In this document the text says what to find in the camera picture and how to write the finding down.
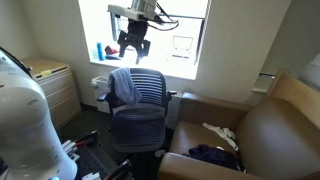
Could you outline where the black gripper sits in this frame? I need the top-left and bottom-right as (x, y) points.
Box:
(117, 20), (151, 65)

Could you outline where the black cloth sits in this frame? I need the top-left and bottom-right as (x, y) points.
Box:
(184, 144), (246, 172)

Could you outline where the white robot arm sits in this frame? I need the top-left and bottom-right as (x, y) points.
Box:
(108, 0), (163, 64)

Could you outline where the light blue shirt on chair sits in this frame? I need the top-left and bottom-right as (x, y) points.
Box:
(108, 67), (142, 106)

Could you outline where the dark blue office chair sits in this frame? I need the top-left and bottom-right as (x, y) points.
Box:
(97, 68), (176, 153)

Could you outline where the white cloth on couch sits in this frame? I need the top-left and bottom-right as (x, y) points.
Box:
(202, 123), (239, 151)

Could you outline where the brown leather couch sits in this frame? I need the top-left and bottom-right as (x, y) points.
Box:
(158, 70), (320, 180)

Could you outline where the red cap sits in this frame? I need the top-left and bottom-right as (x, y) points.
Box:
(105, 46), (118, 55)

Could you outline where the blue water bottle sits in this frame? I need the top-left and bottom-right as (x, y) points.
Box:
(96, 42), (105, 61)

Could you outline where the wooden drawer cabinet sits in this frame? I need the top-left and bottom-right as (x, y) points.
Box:
(23, 58), (81, 129)

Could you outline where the yellow sticky note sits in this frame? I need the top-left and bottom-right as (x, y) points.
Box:
(41, 70), (52, 76)

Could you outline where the black robot cart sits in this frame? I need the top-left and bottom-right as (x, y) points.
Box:
(62, 131), (134, 180)

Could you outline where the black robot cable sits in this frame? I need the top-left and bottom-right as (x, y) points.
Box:
(146, 2), (180, 32)

